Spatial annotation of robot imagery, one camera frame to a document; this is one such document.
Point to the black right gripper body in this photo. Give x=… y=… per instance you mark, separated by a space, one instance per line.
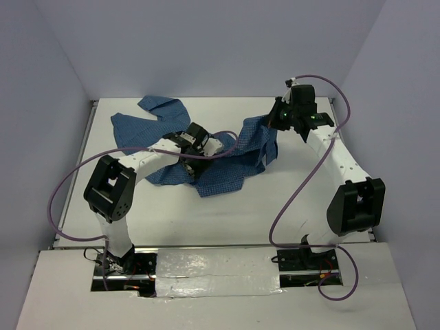
x=282 y=118

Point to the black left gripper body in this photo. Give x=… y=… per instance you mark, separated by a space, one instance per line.
x=194 y=166

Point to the blue checkered long sleeve shirt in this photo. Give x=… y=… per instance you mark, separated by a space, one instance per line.
x=256 y=149

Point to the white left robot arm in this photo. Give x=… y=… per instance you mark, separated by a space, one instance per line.
x=110 y=189

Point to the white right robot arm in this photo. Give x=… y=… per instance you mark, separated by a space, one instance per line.
x=358 y=200

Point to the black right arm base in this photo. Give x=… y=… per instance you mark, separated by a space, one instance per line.
x=299 y=266

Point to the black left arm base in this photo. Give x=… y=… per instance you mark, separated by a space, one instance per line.
x=139 y=276

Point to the white taped cover sheet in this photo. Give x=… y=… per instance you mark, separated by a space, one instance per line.
x=216 y=272

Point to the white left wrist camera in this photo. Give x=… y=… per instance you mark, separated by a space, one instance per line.
x=212 y=147

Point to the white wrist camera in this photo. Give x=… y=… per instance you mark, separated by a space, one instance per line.
x=212 y=147
x=290 y=83

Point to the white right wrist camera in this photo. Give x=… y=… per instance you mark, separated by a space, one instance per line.
x=290 y=83

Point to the aluminium table edge rail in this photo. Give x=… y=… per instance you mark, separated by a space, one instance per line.
x=71 y=177

